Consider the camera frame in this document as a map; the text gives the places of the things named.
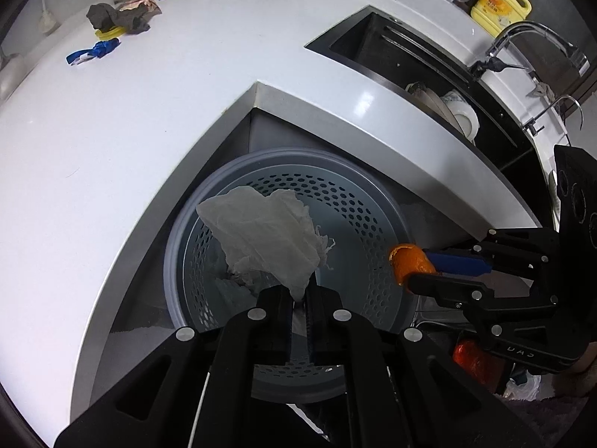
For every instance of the white tissue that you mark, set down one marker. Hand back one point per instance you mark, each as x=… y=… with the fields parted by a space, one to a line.
x=266 y=238

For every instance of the blue and white wrapper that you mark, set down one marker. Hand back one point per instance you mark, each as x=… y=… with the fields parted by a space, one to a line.
x=100 y=49

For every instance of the person's right forearm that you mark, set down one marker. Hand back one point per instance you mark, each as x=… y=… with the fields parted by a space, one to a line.
x=569 y=396

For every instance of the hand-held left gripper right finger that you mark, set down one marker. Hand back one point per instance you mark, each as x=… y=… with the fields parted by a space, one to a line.
x=322 y=326

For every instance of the yellow detergent bottle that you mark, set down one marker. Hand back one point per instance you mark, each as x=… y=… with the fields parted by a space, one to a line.
x=501 y=9

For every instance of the dark grey cloth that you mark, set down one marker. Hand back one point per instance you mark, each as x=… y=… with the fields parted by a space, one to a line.
x=121 y=18

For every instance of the grey rag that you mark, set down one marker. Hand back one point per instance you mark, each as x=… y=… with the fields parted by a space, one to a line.
x=543 y=89

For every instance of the orange shiny container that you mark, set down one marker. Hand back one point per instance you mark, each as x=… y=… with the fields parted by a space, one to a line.
x=471 y=359

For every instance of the crumpled snack wrapper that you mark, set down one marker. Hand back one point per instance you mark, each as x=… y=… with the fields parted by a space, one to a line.
x=144 y=5

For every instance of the dark kitchen sink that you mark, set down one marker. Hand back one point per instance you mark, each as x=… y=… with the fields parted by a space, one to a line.
x=373 y=42

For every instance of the white plastic bag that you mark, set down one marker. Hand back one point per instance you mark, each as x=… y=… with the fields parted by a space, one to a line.
x=522 y=388

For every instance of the stack of white dishes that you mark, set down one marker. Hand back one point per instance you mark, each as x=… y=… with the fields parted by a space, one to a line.
x=461 y=112

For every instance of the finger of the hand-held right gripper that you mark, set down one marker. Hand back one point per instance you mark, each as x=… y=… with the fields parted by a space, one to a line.
x=461 y=263
x=447 y=287

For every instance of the small steel faucet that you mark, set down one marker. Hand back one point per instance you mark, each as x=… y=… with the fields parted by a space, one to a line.
x=564 y=100

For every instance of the orange peel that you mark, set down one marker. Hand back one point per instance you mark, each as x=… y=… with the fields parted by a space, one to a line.
x=410 y=263

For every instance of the grey perforated waste bin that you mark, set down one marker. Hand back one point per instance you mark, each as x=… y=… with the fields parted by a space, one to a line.
x=354 y=205

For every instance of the steel kitchen faucet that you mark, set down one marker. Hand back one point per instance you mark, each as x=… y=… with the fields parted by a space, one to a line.
x=527 y=28

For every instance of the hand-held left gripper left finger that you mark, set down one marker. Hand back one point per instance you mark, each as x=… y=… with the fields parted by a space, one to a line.
x=273 y=326

